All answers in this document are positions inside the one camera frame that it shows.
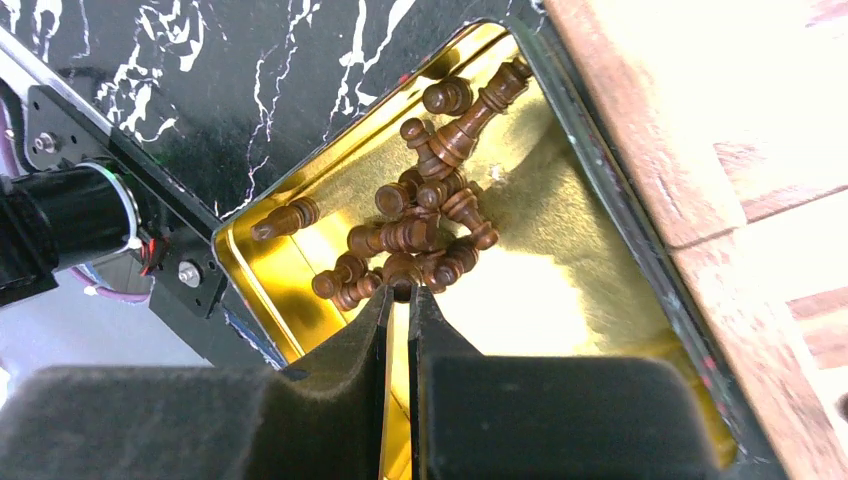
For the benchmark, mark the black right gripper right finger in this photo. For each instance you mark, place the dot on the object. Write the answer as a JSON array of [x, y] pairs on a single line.
[[477, 416]]

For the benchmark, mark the gold tin with dark pieces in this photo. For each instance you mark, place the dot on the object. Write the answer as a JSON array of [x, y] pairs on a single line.
[[559, 281]]

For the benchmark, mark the wooden folding chess board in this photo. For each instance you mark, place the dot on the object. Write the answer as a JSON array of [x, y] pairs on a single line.
[[731, 119]]

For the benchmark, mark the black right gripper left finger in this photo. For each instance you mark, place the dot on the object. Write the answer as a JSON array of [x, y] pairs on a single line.
[[321, 417]]

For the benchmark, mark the dark chess king piece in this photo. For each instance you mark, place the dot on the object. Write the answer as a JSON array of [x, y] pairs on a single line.
[[454, 142]]

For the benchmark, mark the pile of dark chess pieces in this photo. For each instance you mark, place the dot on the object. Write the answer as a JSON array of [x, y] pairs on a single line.
[[431, 212]]

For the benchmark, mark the dark pawn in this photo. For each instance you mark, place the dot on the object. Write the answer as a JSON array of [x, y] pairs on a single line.
[[401, 272]]

